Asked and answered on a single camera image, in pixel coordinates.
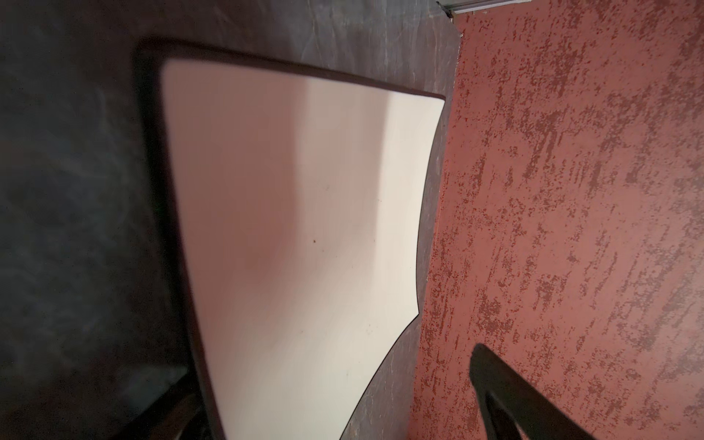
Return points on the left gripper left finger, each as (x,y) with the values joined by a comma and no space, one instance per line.
(178,414)

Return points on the left corner aluminium profile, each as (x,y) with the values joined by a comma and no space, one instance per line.
(457,7)

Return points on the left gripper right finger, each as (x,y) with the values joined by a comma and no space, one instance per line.
(510,406)

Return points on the white square plate black rim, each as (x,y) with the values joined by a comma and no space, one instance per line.
(289,201)

